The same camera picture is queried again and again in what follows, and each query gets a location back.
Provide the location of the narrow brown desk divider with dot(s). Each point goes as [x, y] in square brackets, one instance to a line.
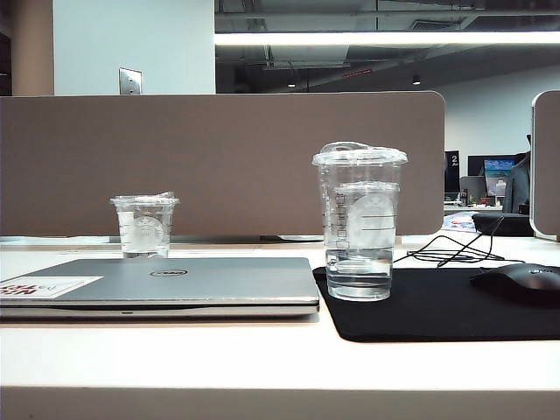
[549, 166]

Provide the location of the black pouch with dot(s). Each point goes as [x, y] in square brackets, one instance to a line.
[485, 223]

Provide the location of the wide brown desk divider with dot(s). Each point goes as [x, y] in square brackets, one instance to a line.
[175, 144]

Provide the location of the silver Dell laptop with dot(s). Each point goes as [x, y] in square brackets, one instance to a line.
[219, 280]

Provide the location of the black mouse pad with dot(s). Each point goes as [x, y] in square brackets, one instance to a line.
[437, 310]

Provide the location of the metal wall plate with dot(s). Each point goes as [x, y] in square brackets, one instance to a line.
[130, 81]

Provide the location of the black sign with numeral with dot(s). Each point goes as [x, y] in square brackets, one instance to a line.
[452, 175]

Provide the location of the black computer mouse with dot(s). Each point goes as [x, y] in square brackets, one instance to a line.
[520, 282]

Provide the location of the tall clear plastic cup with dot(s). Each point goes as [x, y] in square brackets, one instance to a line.
[363, 280]

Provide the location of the short clear plastic cup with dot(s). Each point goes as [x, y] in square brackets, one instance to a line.
[144, 227]

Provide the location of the white red laptop sticker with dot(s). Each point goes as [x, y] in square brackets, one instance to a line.
[65, 286]

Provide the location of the dark background monitor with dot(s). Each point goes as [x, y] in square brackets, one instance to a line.
[476, 165]

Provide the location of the red ceiling light bar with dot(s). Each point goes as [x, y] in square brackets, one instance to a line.
[356, 73]

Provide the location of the small black ceiling spotlight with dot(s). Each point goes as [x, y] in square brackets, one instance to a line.
[416, 80]

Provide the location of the grey office chair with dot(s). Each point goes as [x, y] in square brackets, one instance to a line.
[518, 188]

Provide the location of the medium clear plastic cup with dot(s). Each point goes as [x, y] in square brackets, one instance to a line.
[350, 188]

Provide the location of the lit background monitor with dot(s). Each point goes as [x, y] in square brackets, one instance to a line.
[499, 175]

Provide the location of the colourful magazine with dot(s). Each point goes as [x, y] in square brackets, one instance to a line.
[457, 223]

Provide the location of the metal ceiling duct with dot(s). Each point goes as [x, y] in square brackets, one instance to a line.
[306, 54]

